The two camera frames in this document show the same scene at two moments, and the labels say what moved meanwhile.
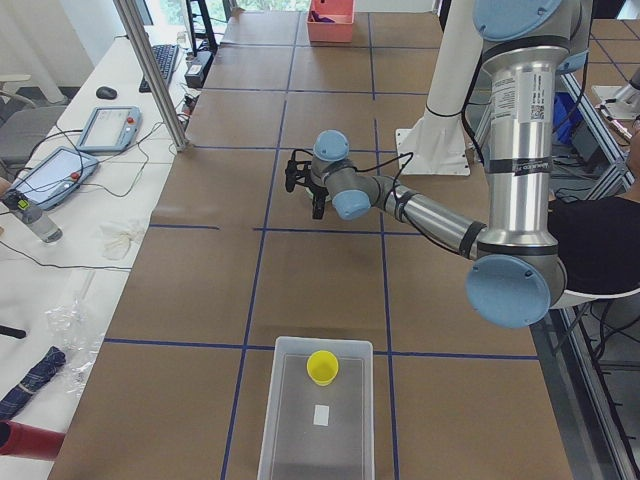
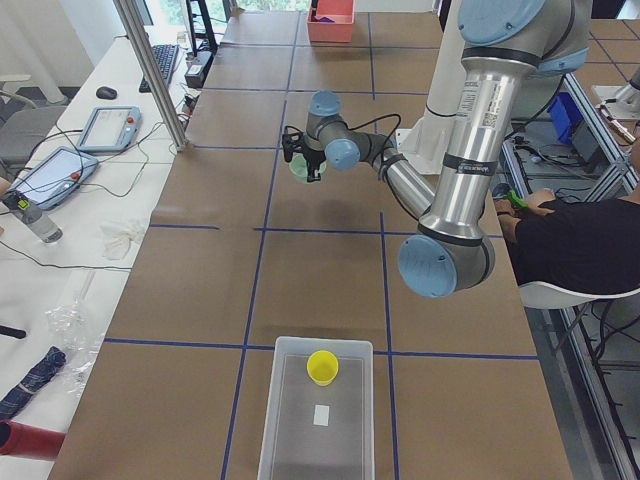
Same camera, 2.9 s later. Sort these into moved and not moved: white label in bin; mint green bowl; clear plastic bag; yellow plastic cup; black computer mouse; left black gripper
Moved: left black gripper; mint green bowl
Not moved: clear plastic bag; yellow plastic cup; white label in bin; black computer mouse
